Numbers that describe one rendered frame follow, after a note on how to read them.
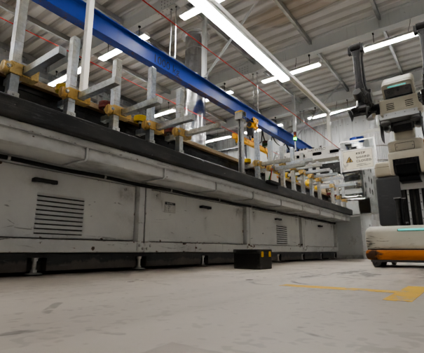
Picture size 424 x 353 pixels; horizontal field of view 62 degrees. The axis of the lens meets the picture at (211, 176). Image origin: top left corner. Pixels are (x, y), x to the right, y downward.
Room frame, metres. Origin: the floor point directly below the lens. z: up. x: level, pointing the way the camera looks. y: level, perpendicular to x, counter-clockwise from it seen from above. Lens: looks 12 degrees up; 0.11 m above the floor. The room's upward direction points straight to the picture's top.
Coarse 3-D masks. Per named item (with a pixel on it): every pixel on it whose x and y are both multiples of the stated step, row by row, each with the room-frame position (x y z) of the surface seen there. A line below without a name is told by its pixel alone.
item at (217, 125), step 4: (212, 124) 1.97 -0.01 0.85; (216, 124) 1.96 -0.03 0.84; (220, 124) 1.96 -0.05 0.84; (196, 128) 2.04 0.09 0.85; (200, 128) 2.02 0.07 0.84; (204, 128) 2.01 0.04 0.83; (208, 128) 1.99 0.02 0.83; (212, 128) 1.97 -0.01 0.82; (216, 128) 1.97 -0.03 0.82; (220, 128) 1.97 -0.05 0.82; (188, 132) 2.08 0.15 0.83; (192, 132) 2.06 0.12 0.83; (196, 132) 2.05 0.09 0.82; (200, 132) 2.05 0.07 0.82; (168, 136) 2.18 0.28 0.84; (172, 136) 2.16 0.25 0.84; (188, 136) 2.11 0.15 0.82; (168, 140) 2.19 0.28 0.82; (172, 140) 2.20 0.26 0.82
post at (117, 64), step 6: (114, 60) 1.68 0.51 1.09; (120, 60) 1.68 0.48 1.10; (114, 66) 1.68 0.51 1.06; (120, 66) 1.68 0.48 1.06; (114, 72) 1.67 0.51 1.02; (120, 72) 1.69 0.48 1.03; (114, 90) 1.67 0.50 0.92; (120, 90) 1.69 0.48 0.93; (114, 96) 1.67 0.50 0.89; (120, 96) 1.69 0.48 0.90; (114, 102) 1.67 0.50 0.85; (114, 120) 1.67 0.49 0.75; (114, 126) 1.67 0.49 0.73
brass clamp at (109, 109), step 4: (108, 104) 1.65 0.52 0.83; (104, 108) 1.67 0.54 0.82; (108, 108) 1.65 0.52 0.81; (112, 108) 1.64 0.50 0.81; (116, 108) 1.67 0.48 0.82; (120, 108) 1.69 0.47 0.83; (108, 112) 1.65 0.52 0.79; (112, 112) 1.66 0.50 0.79; (116, 112) 1.67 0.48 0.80; (120, 112) 1.69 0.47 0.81; (120, 116) 1.70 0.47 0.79; (124, 116) 1.71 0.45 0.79; (128, 116) 1.73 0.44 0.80; (124, 120) 1.76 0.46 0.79
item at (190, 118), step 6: (192, 114) 1.75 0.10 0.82; (168, 120) 1.84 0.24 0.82; (174, 120) 1.82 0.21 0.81; (180, 120) 1.79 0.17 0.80; (186, 120) 1.77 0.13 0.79; (192, 120) 1.77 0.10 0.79; (156, 126) 1.90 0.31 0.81; (162, 126) 1.87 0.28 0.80; (168, 126) 1.85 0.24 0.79; (174, 126) 1.85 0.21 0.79; (138, 132) 1.98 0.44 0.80; (144, 132) 1.96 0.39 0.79
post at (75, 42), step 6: (72, 36) 1.47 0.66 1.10; (72, 42) 1.47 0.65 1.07; (78, 42) 1.49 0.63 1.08; (72, 48) 1.47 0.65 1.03; (78, 48) 1.49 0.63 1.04; (72, 54) 1.47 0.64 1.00; (78, 54) 1.49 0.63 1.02; (72, 60) 1.47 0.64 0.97; (78, 60) 1.49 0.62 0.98; (72, 66) 1.47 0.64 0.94; (72, 72) 1.47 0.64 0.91; (66, 78) 1.49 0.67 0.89; (72, 78) 1.47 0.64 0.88; (66, 84) 1.48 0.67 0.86; (72, 84) 1.48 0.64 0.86; (66, 102) 1.47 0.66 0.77; (72, 102) 1.48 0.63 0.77; (66, 108) 1.47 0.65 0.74; (72, 108) 1.48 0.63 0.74
